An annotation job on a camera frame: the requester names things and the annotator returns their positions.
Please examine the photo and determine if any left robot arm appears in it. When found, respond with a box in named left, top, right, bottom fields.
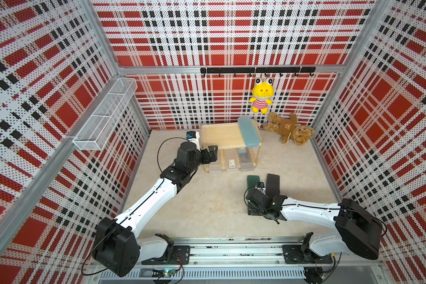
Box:
left=91, top=140, right=218, bottom=277

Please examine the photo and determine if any light teal pencil case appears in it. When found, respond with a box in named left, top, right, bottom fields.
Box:
left=237, top=117, right=260, bottom=148

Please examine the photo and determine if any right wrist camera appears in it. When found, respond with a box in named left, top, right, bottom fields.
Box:
left=256, top=182, right=265, bottom=192

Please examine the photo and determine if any brown teddy bear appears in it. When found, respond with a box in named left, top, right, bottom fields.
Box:
left=263, top=112, right=315, bottom=146

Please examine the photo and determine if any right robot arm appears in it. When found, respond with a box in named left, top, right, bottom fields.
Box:
left=244, top=186, right=386, bottom=263

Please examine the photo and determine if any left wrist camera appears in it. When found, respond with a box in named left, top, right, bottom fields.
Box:
left=186, top=130, right=201, bottom=150

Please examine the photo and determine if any white wire mesh basket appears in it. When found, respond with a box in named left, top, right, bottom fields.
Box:
left=73, top=78, right=137, bottom=151

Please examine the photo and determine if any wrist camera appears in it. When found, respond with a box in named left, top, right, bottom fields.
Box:
left=256, top=182, right=265, bottom=192
left=186, top=130, right=201, bottom=150

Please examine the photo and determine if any dark green pencil case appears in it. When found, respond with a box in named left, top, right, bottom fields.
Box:
left=246, top=175, right=260, bottom=192

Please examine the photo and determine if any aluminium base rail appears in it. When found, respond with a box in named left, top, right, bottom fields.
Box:
left=99, top=237, right=385, bottom=284

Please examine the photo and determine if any yellow frog plush toy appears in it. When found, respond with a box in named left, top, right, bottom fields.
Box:
left=249, top=78, right=274, bottom=114

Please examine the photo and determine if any green circuit board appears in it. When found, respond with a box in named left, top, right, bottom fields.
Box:
left=152, top=269, right=179, bottom=278

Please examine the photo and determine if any black wall hook rail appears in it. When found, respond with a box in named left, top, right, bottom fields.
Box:
left=200, top=66, right=316, bottom=75

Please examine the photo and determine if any black pencil case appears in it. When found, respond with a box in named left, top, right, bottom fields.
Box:
left=266, top=173, right=280, bottom=198

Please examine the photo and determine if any wooden two-tier shelf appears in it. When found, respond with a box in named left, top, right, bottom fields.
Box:
left=200, top=120, right=263, bottom=173

